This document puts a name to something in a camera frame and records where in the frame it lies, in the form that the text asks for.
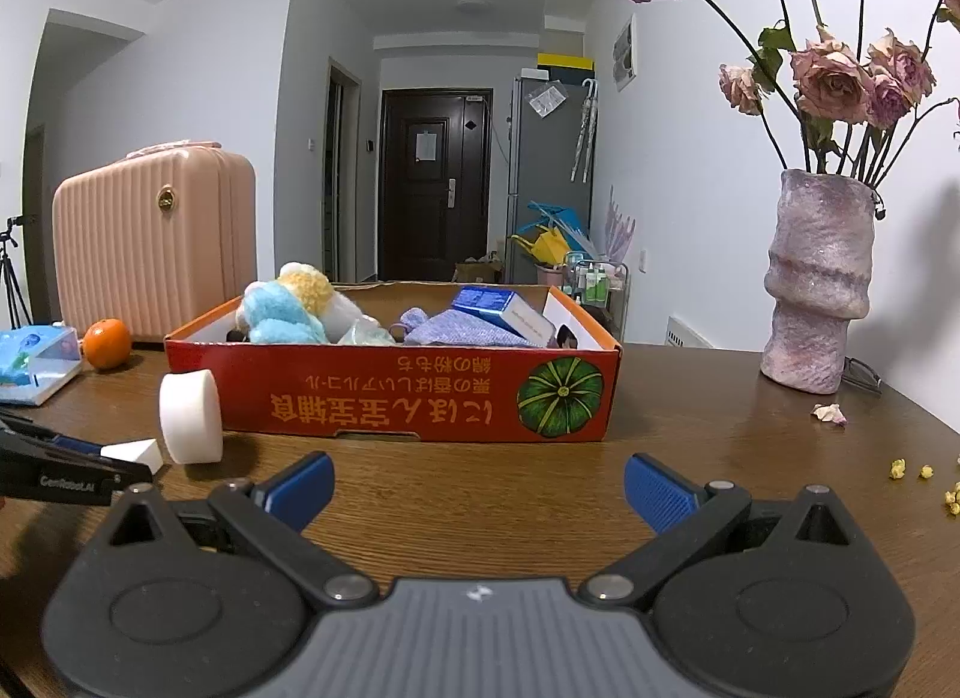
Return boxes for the clear plastic packet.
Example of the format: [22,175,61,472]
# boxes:
[527,83,567,118]

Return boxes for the metal trolley with bottles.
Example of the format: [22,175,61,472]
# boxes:
[564,253,631,343]

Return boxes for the white wall electrical panel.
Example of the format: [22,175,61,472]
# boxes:
[611,15,640,93]

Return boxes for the bunch of dried pink roses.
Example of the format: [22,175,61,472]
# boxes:
[615,0,960,185]

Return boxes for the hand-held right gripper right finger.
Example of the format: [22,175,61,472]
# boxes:
[581,453,856,613]

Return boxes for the scattered yellow flower bits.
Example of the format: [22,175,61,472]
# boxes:
[889,456,960,517]

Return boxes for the blue and white carton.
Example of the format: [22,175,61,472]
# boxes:
[451,287,557,346]

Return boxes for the yellow watering can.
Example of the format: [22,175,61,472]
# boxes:
[510,225,571,268]

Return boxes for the white wedge sponge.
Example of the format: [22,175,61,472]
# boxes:
[100,438,164,483]

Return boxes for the purple knitted pouch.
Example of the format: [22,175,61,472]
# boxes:
[390,306,545,349]

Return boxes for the yellow and black box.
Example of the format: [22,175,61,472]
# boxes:
[537,53,593,80]

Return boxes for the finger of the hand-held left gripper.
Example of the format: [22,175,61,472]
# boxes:
[0,438,155,494]
[0,409,104,457]

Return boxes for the mottled purple ceramic vase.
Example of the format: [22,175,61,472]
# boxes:
[760,169,878,395]

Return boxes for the blue tissue pack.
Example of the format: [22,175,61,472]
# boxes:
[0,325,82,406]

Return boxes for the dark brown entrance door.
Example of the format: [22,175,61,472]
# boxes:
[379,89,494,283]

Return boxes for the blue plastic rack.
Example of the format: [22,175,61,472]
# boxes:
[525,201,593,249]

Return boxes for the side room door frame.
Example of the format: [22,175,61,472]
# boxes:
[326,56,365,283]

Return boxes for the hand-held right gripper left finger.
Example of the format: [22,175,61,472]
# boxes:
[109,452,380,613]

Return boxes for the grey refrigerator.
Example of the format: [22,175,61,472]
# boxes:
[506,73,593,284]

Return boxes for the white round cup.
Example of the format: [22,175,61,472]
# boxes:
[159,368,224,464]

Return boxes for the white wall heater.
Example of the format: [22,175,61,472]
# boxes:
[666,315,715,349]

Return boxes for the orange cardboard box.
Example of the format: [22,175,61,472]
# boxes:
[165,281,623,442]

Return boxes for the orange fruit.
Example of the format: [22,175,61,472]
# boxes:
[82,318,134,370]

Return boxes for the translucent plastic bag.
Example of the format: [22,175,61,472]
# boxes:
[337,315,398,346]

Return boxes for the light blue plush toy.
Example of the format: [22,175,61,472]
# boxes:
[236,281,329,345]

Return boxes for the yellow and white sheep plush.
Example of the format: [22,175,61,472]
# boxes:
[277,261,365,339]

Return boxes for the black camera tripod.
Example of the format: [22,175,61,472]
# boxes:
[0,214,35,329]

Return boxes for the pink ribbed suitcase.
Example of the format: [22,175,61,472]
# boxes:
[52,140,257,346]

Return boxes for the white folded umbrella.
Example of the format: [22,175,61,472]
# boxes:
[570,79,590,183]
[585,77,601,181]

